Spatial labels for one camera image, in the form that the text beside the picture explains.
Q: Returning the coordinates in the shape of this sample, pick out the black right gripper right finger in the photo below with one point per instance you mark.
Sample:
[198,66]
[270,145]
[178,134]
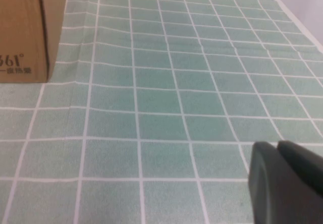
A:
[305,163]

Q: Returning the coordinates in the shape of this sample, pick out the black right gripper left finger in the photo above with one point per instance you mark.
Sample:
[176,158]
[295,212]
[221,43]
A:
[272,191]

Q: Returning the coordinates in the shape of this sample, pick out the brown cardboard shoe box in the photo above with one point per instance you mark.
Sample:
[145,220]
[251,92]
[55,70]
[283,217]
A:
[25,27]

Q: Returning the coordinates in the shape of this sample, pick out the green white checked tablecloth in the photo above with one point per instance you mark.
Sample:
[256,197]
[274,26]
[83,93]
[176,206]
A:
[176,95]

